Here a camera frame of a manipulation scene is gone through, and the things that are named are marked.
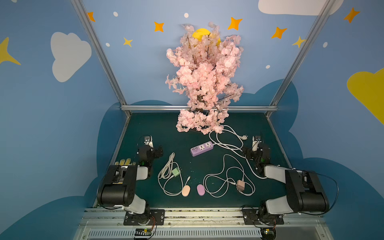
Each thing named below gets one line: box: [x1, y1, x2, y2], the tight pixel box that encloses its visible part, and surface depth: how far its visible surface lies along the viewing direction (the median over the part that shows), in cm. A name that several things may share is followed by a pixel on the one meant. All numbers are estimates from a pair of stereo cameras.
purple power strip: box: [190, 141, 214, 157], surface depth 100 cm
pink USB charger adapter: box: [236, 179, 245, 191], surface depth 85 cm
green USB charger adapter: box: [171, 167, 180, 178], surface depth 90 cm
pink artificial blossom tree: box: [166, 23, 244, 134], surface depth 78 cm
